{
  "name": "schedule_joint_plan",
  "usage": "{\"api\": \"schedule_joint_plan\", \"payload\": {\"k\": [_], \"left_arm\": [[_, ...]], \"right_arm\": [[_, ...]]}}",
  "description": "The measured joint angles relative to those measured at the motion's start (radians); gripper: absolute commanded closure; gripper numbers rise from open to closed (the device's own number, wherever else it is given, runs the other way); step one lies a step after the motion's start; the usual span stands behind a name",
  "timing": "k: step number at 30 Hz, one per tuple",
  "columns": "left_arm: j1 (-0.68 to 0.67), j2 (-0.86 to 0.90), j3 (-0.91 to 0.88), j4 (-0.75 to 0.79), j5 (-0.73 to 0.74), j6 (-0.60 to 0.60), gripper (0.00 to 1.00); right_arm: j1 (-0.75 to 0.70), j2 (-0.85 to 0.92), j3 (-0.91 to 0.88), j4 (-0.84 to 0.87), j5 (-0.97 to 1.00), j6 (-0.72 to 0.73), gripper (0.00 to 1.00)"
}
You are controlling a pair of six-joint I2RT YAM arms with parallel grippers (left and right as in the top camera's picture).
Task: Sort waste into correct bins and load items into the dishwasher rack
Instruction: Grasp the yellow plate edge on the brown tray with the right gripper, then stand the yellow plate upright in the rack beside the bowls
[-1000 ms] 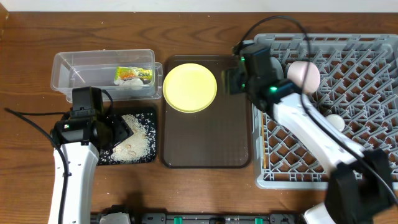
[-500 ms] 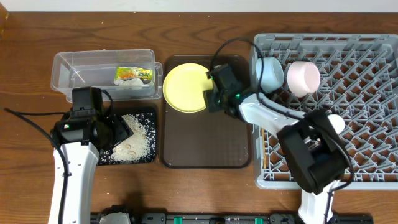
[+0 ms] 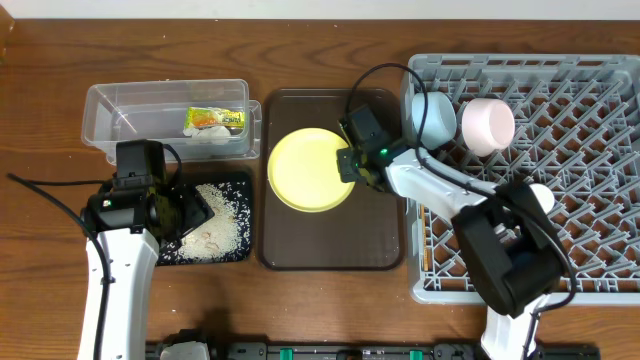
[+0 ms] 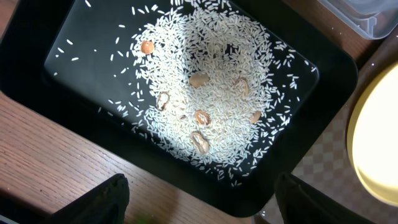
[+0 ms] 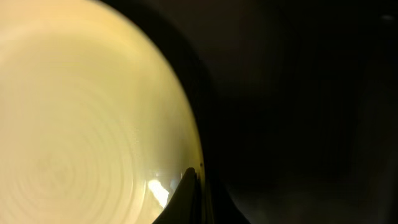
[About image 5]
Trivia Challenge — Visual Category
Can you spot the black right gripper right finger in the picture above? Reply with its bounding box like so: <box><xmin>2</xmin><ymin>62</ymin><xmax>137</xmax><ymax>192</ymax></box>
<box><xmin>205</xmin><ymin>180</ymin><xmax>250</xmax><ymax>224</ymax></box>

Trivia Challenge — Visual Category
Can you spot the yellow plate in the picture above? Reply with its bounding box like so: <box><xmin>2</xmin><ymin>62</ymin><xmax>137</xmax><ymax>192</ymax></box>
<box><xmin>1</xmin><ymin>1</ymin><xmax>205</xmax><ymax>224</ymax></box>

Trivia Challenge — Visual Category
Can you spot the dark brown serving tray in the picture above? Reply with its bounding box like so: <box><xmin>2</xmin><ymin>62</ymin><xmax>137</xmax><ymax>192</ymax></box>
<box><xmin>109</xmin><ymin>0</ymin><xmax>397</xmax><ymax>223</ymax></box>

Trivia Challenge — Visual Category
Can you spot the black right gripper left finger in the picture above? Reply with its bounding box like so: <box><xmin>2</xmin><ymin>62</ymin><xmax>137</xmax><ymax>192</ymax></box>
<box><xmin>153</xmin><ymin>167</ymin><xmax>199</xmax><ymax>224</ymax></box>

